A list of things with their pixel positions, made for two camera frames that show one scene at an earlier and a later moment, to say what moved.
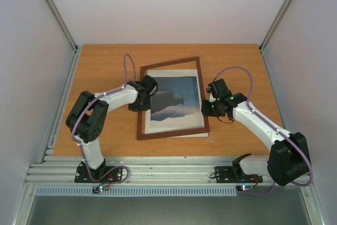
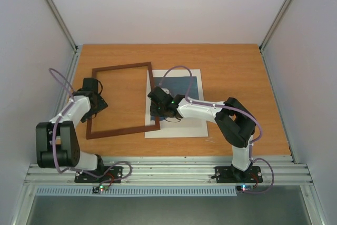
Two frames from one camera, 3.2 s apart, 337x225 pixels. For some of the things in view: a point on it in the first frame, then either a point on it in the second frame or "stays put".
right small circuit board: [244, 187] stays put
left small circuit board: [96, 189] stays put
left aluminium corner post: [53, 9] stays put
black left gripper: [132, 106] -> [102, 105]
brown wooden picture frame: [141, 135] -> [90, 135]
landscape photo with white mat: [177, 105] stays put
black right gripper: [208, 108] -> [156, 110]
